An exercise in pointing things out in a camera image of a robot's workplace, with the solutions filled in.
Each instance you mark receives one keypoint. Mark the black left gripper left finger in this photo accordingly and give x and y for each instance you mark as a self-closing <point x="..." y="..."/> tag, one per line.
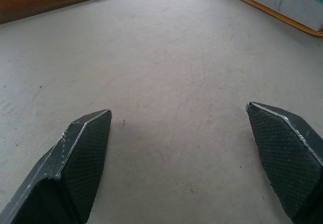
<point x="75" y="163"/>

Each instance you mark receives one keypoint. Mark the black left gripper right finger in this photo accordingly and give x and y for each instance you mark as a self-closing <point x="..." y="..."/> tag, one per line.
<point x="282" y="158"/>

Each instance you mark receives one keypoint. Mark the white panel with orange edge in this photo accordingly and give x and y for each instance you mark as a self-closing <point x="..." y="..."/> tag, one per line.
<point x="277" y="2"/>

